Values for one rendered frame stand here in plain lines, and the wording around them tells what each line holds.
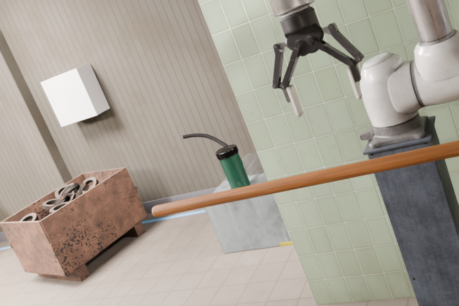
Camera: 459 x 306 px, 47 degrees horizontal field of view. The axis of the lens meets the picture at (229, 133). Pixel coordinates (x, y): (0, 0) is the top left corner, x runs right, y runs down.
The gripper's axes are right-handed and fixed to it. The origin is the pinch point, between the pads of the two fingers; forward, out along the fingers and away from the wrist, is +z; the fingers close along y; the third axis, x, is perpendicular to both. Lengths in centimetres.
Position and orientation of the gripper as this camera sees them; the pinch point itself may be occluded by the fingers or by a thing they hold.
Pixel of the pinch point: (327, 102)
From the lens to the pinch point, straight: 115.4
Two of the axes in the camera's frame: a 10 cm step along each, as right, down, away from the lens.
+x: -3.8, 3.0, -8.7
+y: -8.5, 2.5, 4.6
